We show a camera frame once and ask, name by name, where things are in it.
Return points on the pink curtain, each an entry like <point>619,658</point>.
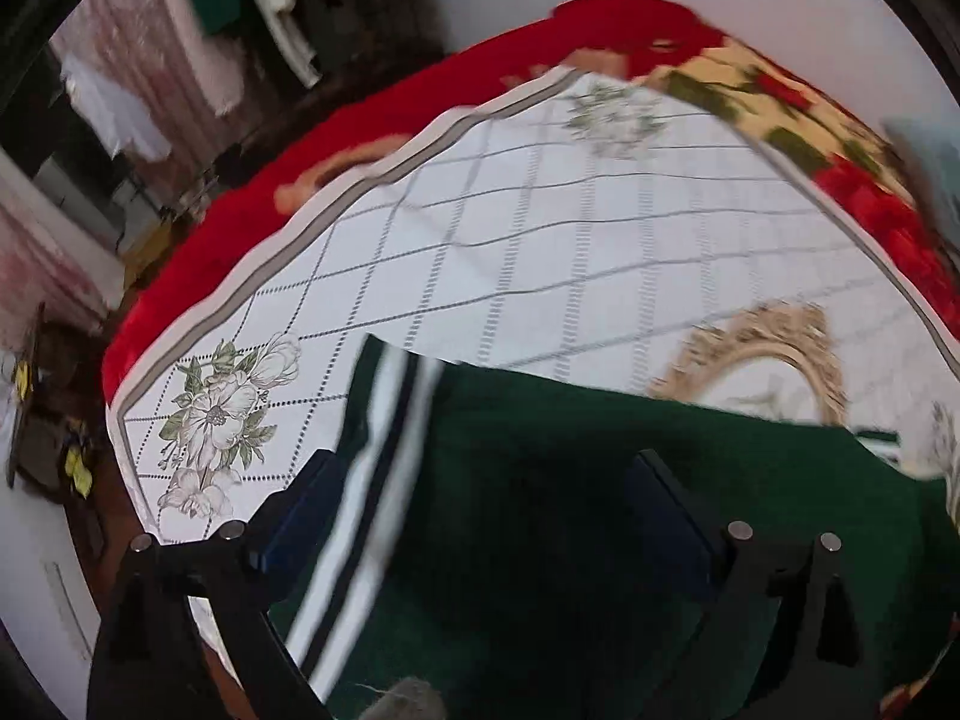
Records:
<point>113,113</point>

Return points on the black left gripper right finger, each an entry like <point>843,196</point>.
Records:
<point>778,636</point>

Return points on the red floral blanket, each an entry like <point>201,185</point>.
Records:
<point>651,44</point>

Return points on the light blue garment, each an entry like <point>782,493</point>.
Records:
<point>928,148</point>

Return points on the green white varsity jacket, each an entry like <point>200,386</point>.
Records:
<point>494,537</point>

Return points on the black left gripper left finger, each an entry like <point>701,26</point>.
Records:
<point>150,655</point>

